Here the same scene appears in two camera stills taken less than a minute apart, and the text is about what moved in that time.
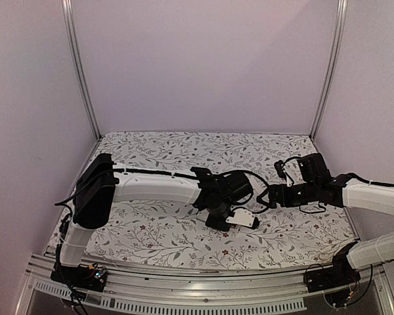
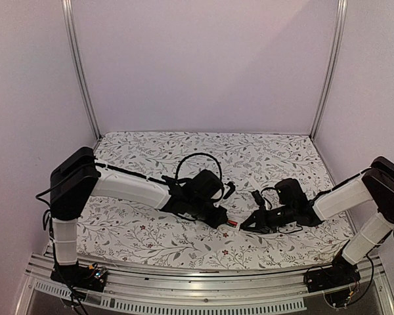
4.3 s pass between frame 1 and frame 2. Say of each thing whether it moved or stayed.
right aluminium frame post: stayed
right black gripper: moved
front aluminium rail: stayed
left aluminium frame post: stayed
